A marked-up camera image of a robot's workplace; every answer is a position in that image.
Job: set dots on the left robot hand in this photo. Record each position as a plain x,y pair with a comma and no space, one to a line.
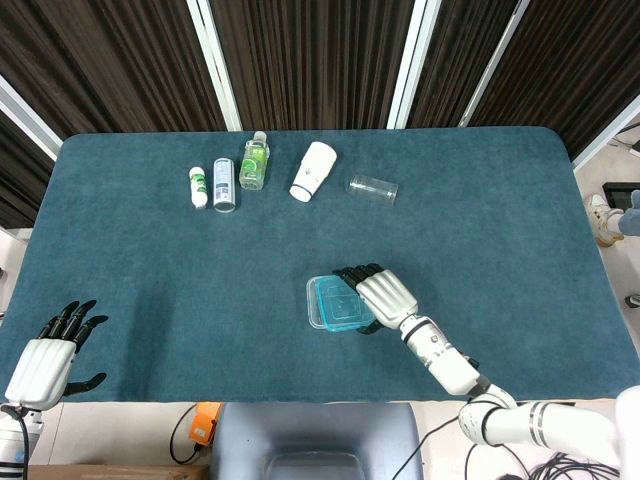
42,370

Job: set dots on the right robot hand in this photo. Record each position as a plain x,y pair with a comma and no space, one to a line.
387,297

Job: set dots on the translucent blue plastic lid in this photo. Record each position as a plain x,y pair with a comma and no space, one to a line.
335,305

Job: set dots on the clear plastic food container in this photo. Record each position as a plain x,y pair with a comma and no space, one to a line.
311,305

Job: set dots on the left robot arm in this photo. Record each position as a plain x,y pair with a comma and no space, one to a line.
12,455

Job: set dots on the clear plastic jar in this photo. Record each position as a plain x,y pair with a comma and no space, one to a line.
372,190

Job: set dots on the brown cardboard box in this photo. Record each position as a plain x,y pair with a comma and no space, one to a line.
115,472

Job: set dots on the white paper cup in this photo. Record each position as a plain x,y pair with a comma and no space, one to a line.
312,170

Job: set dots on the grey chair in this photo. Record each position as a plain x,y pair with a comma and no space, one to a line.
315,440

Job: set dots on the orange device box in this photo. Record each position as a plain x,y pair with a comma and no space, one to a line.
206,422

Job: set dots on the teal velvet table cloth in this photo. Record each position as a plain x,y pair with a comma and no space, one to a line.
200,300

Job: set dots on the clear green sanitizer bottle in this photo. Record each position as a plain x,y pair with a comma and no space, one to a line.
254,165

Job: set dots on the dark slatted partition panel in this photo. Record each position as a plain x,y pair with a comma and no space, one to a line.
310,60
575,55
460,55
110,65
20,180

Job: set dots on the silver spray can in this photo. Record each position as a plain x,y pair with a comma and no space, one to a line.
224,185

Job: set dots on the small white green-label bottle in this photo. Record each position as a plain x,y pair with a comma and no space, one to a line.
198,187

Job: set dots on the white sneaker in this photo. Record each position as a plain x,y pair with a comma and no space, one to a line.
602,220

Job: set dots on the black shoe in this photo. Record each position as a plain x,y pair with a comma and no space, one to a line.
634,301

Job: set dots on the black flat device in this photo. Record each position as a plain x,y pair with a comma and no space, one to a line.
617,192

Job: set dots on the blue jeans leg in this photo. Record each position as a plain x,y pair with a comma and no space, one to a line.
631,217

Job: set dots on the white partition post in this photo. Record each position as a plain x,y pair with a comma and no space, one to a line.
215,65
412,65
492,65
30,117
607,132

